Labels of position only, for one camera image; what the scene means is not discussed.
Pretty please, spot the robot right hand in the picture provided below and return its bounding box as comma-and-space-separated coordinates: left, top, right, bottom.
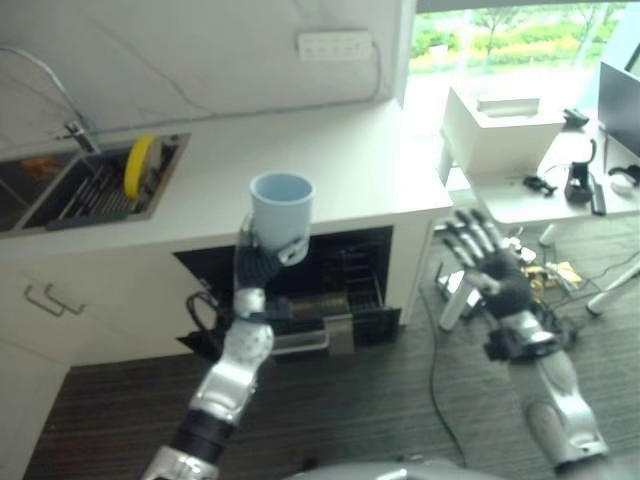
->
441, 208, 532, 321

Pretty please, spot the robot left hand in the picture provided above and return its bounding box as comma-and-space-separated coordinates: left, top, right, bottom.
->
233, 212, 310, 316

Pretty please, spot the light blue cup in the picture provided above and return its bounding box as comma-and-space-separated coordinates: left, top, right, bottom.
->
249, 170, 315, 252

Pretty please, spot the black built-in dishwasher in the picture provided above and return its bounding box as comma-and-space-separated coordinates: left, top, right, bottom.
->
173, 225, 403, 363

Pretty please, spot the silver floor device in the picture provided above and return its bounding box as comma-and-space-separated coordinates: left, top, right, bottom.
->
433, 261, 482, 322

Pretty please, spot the yellow packet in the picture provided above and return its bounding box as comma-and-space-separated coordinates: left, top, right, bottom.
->
519, 259, 582, 292

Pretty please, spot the white table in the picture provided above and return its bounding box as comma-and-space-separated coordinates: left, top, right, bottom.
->
437, 118, 640, 331

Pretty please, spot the black tangled part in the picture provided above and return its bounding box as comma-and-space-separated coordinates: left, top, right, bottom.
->
522, 174, 558, 198

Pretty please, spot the black upright gadget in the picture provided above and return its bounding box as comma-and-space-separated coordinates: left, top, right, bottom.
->
564, 139, 599, 204

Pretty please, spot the white counter cabinet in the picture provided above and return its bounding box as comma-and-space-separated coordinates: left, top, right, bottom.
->
0, 93, 455, 367

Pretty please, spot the black flat bar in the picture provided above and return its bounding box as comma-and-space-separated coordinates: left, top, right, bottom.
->
589, 178, 608, 216

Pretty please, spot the white plate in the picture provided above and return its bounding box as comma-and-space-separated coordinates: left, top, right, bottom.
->
147, 136, 167, 187

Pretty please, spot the white box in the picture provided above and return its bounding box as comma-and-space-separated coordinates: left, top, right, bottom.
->
439, 85, 569, 177

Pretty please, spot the yellow plate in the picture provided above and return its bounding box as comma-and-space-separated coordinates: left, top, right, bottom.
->
124, 133, 156, 201

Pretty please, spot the white and black headset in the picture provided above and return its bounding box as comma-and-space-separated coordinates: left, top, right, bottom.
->
607, 163, 640, 195

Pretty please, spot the steel dish rack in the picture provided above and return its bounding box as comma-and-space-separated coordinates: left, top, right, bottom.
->
46, 148, 172, 232

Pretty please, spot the dark monitor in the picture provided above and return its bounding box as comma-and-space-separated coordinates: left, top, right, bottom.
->
597, 60, 640, 158

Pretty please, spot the steel faucet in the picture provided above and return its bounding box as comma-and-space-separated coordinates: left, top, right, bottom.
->
0, 45, 102, 154

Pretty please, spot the white power strip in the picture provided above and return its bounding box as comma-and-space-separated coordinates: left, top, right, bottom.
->
296, 30, 376, 63

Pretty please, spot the steel kitchen sink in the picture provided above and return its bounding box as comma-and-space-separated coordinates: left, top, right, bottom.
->
0, 131, 193, 234

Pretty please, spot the window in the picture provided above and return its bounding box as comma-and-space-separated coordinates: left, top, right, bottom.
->
408, 0, 640, 77

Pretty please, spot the black looped cable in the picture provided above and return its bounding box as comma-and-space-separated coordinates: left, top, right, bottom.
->
186, 291, 227, 335

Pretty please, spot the black floor cable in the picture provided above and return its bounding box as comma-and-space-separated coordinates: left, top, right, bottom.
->
418, 284, 469, 454

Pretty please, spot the steel cabinet handle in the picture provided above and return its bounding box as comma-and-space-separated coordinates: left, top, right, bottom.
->
44, 283, 87, 316
25, 284, 67, 316

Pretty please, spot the grey wall cable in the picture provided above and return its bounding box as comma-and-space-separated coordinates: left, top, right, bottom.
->
84, 42, 384, 134

